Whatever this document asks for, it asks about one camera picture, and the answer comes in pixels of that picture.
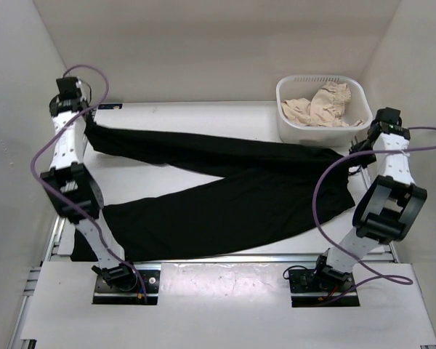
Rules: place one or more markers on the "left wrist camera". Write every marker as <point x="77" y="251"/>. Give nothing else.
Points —
<point x="71" y="88"/>

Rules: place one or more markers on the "white plastic basket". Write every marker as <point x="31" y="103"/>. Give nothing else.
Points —
<point x="306" y="86"/>

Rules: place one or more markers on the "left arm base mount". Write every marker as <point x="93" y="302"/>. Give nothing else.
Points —
<point x="122" y="286"/>

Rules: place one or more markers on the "black trousers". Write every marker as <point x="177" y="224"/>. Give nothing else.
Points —
<point x="261" y="193"/>

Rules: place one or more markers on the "beige trousers in basket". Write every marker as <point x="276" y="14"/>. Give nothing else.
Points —
<point x="325" y="109"/>

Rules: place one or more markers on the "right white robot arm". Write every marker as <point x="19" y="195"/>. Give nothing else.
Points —
<point x="389" y="207"/>

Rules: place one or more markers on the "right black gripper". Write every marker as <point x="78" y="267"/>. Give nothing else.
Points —
<point x="362" y="161"/>

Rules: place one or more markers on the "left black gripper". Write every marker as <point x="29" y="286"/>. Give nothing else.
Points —
<point x="89" y="121"/>

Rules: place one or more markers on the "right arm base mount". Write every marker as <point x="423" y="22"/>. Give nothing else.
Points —
<point x="308" y="290"/>

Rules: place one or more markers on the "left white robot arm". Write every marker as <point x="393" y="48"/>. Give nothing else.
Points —
<point x="69" y="176"/>

